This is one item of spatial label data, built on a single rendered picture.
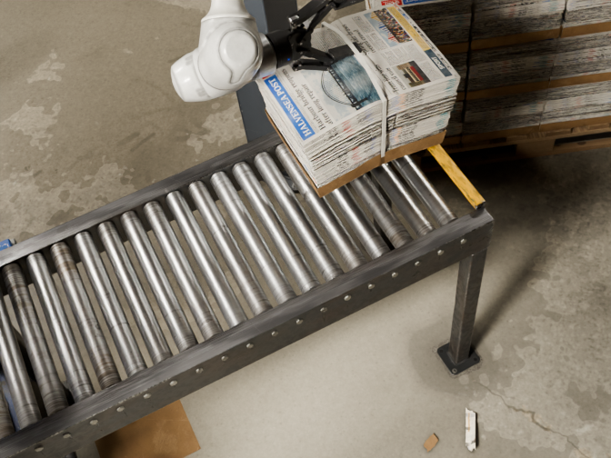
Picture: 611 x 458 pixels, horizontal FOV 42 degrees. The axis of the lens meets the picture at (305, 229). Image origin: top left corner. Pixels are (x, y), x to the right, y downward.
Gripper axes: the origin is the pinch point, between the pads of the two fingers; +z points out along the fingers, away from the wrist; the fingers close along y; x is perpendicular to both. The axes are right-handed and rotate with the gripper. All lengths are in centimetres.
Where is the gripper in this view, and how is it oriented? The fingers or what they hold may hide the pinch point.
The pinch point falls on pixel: (355, 22)
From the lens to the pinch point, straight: 178.6
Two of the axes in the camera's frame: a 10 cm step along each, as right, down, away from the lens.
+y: 0.1, 5.7, 8.2
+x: 4.4, 7.4, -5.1
